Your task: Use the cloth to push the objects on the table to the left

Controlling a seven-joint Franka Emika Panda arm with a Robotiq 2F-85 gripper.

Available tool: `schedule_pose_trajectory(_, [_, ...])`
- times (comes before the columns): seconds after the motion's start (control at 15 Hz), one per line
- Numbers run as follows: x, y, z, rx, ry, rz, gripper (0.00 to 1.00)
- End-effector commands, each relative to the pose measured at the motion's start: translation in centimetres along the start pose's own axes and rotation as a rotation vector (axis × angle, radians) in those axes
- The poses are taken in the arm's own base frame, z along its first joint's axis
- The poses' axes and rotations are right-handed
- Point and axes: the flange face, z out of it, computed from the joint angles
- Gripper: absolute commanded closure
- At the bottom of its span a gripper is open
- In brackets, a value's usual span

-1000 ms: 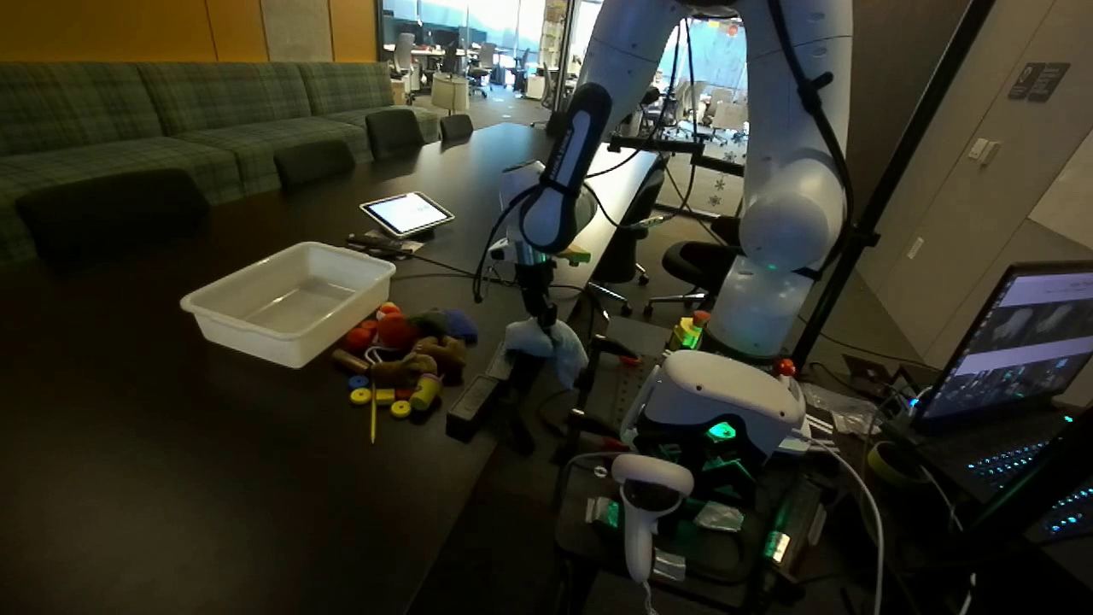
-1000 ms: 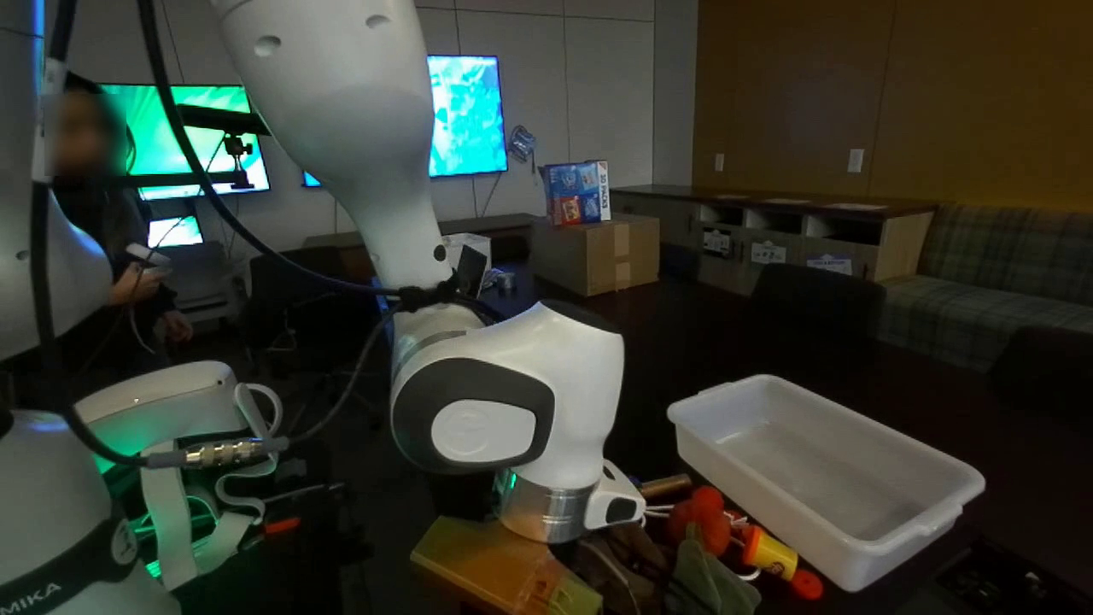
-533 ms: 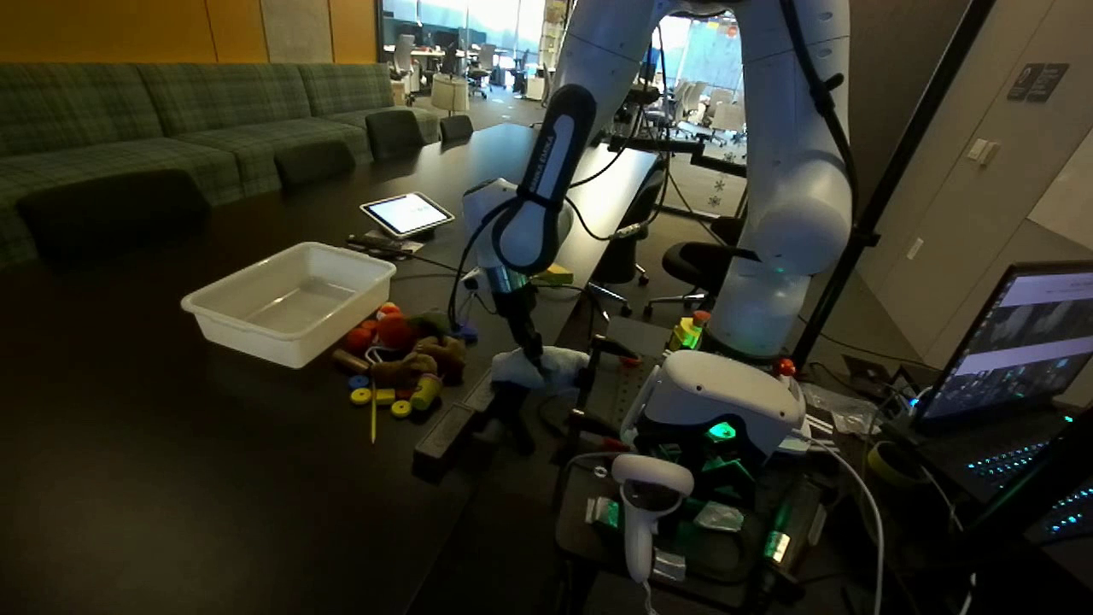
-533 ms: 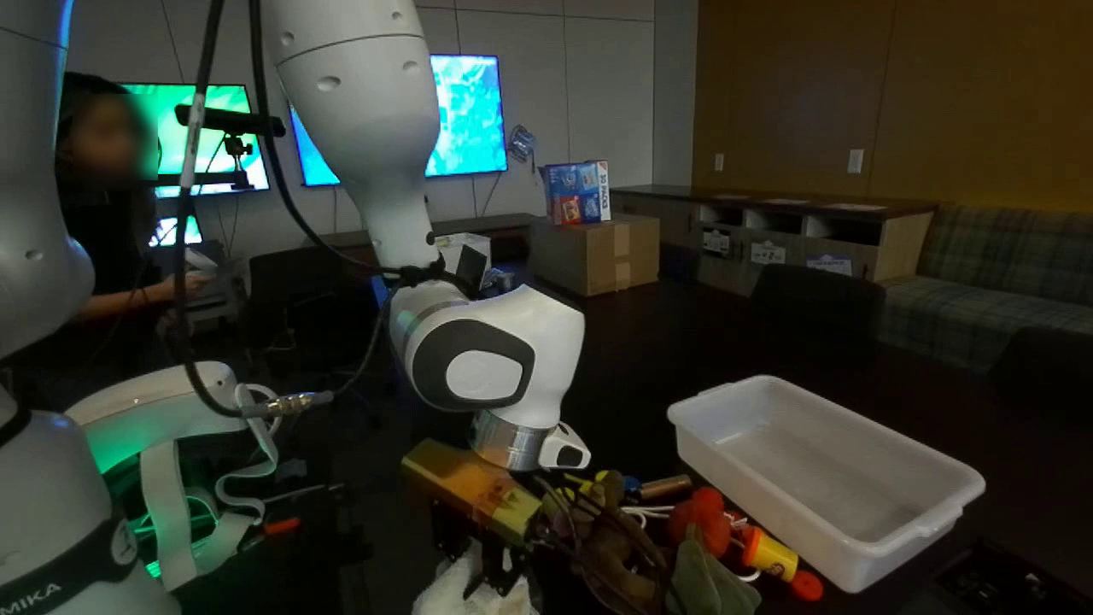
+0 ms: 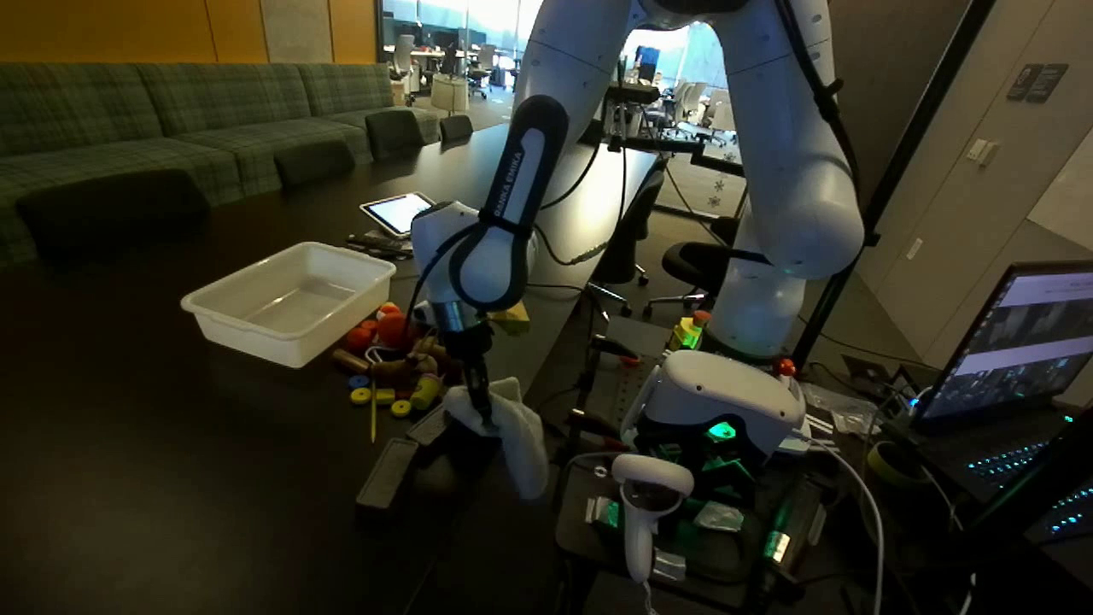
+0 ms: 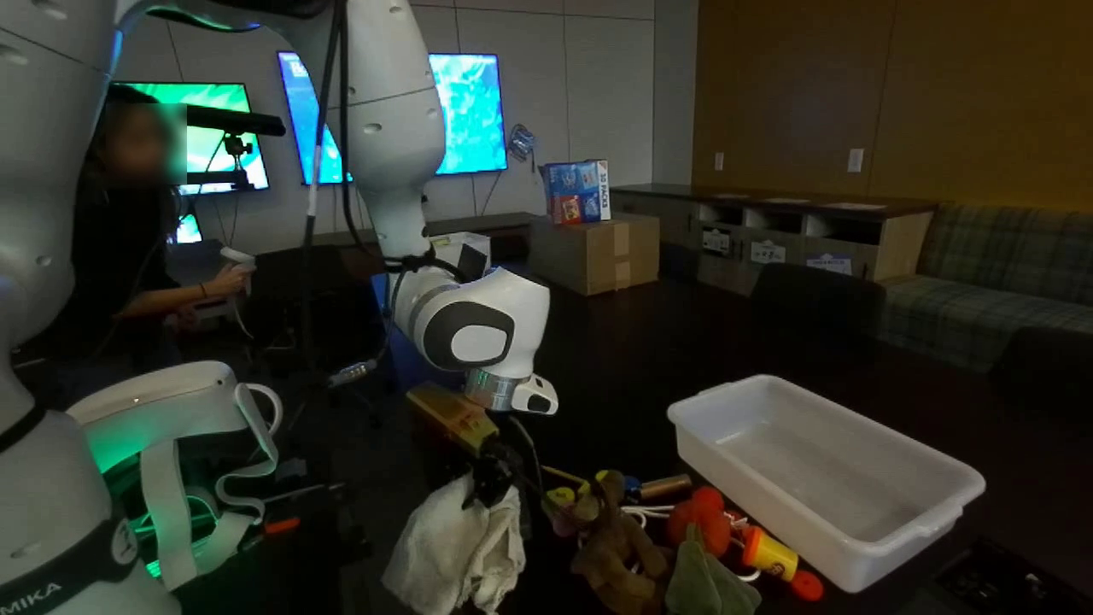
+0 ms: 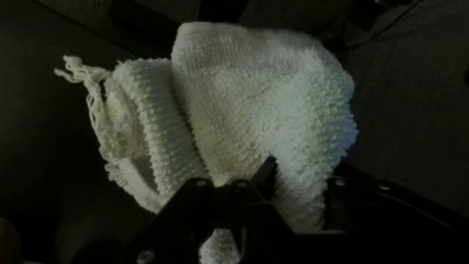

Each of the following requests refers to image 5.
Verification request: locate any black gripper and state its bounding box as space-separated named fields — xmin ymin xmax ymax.
xmin=445 ymin=321 xmax=501 ymax=437

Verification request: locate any white terry cloth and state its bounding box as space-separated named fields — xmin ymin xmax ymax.
xmin=442 ymin=373 xmax=553 ymax=506

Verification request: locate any yellow-green soft toy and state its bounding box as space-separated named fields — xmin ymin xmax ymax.
xmin=405 ymin=363 xmax=446 ymax=416

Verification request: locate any red round toy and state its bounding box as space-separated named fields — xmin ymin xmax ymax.
xmin=373 ymin=305 xmax=417 ymax=352

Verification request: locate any orange round toy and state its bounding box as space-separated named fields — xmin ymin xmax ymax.
xmin=341 ymin=319 xmax=379 ymax=357

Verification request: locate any wooden handled toy tool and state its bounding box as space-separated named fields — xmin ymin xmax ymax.
xmin=328 ymin=345 xmax=376 ymax=376

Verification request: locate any white VR controller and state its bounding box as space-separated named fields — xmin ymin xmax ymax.
xmin=609 ymin=450 xmax=698 ymax=588

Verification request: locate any flat tablet device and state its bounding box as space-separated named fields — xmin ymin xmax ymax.
xmin=357 ymin=190 xmax=438 ymax=243

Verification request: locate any yellow-green small bottle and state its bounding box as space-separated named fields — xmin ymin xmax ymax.
xmin=666 ymin=310 xmax=711 ymax=352

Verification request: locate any white plastic bin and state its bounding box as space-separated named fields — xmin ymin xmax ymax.
xmin=177 ymin=240 xmax=398 ymax=373

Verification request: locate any white VR headset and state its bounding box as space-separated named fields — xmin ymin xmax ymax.
xmin=647 ymin=348 xmax=810 ymax=457

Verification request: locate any black tripod stand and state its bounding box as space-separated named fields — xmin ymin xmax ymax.
xmin=576 ymin=67 xmax=748 ymax=345

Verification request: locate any black chair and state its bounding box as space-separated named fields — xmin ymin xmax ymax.
xmin=365 ymin=106 xmax=428 ymax=163
xmin=12 ymin=168 xmax=210 ymax=266
xmin=269 ymin=134 xmax=357 ymax=192
xmin=438 ymin=112 xmax=477 ymax=152

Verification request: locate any plaid sofa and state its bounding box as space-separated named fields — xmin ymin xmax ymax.
xmin=0 ymin=63 xmax=388 ymax=272

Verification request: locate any black stand pole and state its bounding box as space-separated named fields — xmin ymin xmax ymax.
xmin=783 ymin=0 xmax=996 ymax=368

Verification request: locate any open laptop with lit screen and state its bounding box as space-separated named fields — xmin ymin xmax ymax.
xmin=907 ymin=261 xmax=1093 ymax=551

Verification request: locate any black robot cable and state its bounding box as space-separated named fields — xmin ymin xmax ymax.
xmin=405 ymin=220 xmax=538 ymax=319

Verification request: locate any white cable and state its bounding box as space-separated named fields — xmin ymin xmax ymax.
xmin=797 ymin=437 xmax=892 ymax=615

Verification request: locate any grey wall sign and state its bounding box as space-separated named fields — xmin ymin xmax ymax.
xmin=1005 ymin=63 xmax=1074 ymax=106

